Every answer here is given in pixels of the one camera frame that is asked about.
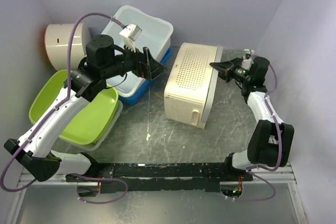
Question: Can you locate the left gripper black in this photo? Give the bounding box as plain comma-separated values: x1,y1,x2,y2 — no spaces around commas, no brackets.
102,39,169,81

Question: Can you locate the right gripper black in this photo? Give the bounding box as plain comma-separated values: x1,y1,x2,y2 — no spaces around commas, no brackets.
209,57,251,84

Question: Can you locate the beige perforated plastic basket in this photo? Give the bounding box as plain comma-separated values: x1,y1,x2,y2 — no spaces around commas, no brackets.
164,42,223,129

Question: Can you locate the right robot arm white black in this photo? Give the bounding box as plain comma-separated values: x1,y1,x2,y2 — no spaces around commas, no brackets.
210,55,295,181

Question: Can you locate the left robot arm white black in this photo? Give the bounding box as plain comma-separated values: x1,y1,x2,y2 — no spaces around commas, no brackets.
4,35,165,182

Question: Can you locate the white cylindrical container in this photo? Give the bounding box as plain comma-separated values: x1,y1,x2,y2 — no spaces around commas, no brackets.
45,23,91,71

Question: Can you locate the white plastic tub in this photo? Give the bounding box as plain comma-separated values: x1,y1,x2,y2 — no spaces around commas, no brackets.
107,5,173,98

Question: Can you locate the blue plastic tray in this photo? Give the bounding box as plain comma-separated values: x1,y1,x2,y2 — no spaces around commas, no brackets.
119,48,173,105

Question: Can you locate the green plastic basin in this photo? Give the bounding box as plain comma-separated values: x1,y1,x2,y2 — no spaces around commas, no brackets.
29,69,119,145

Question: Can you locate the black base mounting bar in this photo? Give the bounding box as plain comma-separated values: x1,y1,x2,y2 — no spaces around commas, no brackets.
65,162,254,195

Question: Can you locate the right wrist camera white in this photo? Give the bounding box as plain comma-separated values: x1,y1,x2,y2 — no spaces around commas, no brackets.
241,49,255,70

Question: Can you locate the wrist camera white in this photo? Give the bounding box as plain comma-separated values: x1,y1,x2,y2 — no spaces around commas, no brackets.
119,24,142,52
241,49,255,70

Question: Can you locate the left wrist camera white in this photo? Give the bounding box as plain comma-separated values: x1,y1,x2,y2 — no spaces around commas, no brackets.
119,24,142,52

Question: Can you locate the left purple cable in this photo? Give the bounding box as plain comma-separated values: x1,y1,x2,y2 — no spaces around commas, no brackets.
0,13,129,205

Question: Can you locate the aluminium rail frame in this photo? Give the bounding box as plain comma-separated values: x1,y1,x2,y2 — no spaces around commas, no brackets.
4,165,307,223

